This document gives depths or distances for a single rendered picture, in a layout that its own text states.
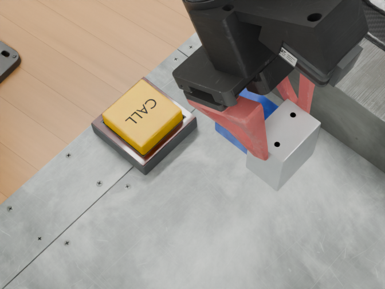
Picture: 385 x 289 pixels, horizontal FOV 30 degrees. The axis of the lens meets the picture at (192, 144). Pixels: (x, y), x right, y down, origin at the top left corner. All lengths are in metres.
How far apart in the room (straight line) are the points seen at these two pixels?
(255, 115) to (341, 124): 0.23
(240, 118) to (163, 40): 0.34
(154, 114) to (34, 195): 0.15
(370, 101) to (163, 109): 0.21
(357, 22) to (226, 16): 0.08
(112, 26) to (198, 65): 0.34
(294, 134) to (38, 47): 0.38
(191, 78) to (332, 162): 0.27
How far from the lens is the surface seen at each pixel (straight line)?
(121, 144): 0.74
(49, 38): 0.87
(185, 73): 0.54
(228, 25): 0.48
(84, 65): 0.84
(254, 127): 0.53
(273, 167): 0.59
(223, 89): 0.50
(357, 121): 0.72
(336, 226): 0.72
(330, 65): 0.45
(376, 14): 0.76
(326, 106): 0.74
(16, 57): 0.85
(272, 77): 0.52
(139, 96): 0.75
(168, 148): 0.75
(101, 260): 0.72
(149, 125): 0.73
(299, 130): 0.59
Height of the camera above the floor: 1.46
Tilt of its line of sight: 60 degrees down
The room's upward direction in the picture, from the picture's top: 6 degrees counter-clockwise
